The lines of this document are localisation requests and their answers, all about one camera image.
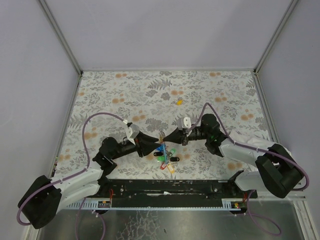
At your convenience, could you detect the bunch of coloured key tags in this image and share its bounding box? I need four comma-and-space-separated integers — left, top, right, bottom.
153, 131, 180, 174

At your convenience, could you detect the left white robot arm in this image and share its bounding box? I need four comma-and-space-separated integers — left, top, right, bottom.
17, 132, 160, 229

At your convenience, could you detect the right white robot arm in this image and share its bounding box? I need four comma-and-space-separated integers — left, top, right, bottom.
164, 113, 304, 199

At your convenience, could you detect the yellow key tag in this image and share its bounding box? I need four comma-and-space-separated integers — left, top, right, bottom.
174, 97, 183, 106

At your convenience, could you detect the floral patterned mat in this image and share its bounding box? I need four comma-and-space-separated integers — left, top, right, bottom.
55, 71, 270, 180

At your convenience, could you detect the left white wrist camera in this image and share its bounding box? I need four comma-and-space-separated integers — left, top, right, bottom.
124, 121, 140, 145

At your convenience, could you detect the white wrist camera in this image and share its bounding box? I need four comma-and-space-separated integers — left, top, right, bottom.
124, 121, 140, 145
177, 116, 192, 131

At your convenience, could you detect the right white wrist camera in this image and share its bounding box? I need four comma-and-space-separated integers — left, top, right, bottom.
177, 116, 192, 131

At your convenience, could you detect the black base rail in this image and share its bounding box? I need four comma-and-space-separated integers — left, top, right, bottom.
81, 178, 258, 209

